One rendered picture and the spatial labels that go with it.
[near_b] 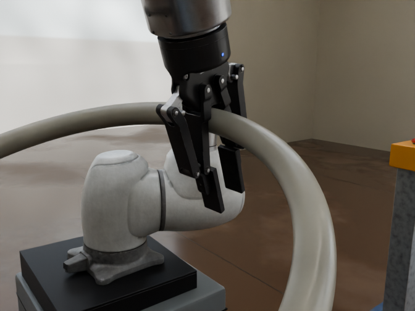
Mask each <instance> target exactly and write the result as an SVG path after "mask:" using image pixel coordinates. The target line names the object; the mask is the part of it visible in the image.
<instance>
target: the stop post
mask: <svg viewBox="0 0 415 311"><path fill-rule="evenodd" d="M389 166H391V167H396V168H397V174H396V186H395V197H394V203H393V215H392V226H391V233H390V244H389V250H388V262H387V273H386V279H385V291H384V302H383V309H382V311H415V143H412V142H411V140H410V141H403V142H399V143H393V144H392V145H391V150H390V162H389Z"/></svg>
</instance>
